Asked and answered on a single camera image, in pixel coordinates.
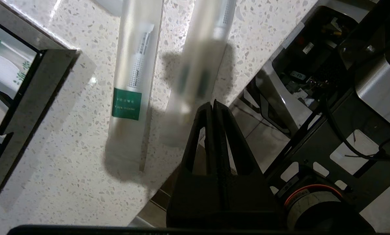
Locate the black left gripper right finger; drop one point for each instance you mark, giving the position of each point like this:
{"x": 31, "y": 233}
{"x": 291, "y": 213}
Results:
{"x": 247, "y": 199}

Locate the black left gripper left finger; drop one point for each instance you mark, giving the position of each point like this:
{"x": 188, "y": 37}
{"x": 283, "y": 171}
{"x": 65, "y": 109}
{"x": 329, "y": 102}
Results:
{"x": 198, "y": 195}

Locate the clear toothbrush packet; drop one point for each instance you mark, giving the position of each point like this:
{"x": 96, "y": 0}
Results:
{"x": 198, "y": 49}

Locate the black box drawer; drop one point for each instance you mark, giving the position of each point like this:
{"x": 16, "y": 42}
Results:
{"x": 35, "y": 98}

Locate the grey robot base cover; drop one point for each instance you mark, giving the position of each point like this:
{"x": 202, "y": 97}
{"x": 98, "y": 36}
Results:
{"x": 280, "y": 98}

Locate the dental kit packet green label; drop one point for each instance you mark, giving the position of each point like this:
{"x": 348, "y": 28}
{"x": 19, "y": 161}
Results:
{"x": 127, "y": 104}

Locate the silver metal housing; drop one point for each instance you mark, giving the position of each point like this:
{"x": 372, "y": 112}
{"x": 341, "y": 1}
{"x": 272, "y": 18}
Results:
{"x": 378, "y": 91}

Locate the white sink basin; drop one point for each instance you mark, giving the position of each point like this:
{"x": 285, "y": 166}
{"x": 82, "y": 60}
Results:
{"x": 110, "y": 5}

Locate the black robot chassis frame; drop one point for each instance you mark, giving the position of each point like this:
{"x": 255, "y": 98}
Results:
{"x": 329, "y": 137}

